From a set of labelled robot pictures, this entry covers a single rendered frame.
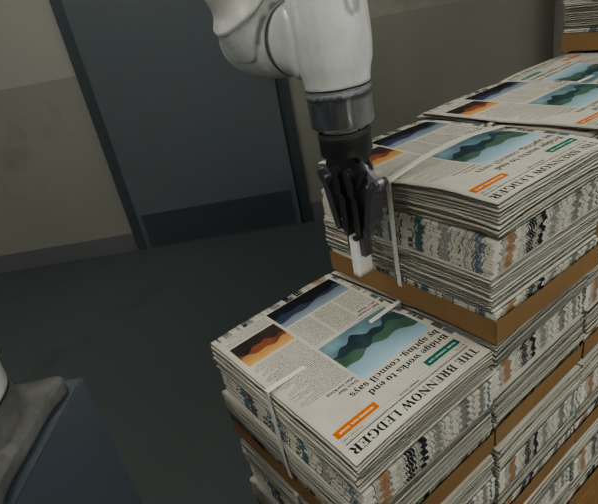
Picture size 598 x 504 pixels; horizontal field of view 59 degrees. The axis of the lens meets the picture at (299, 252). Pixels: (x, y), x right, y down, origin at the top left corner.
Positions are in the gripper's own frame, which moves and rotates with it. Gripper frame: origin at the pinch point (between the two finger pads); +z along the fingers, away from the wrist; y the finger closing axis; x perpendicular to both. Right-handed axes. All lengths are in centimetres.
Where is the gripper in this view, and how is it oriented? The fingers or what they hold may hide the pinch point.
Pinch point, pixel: (361, 253)
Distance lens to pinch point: 83.7
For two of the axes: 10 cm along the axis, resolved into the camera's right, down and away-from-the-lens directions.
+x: -7.7, 4.1, -4.9
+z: 1.8, 8.7, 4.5
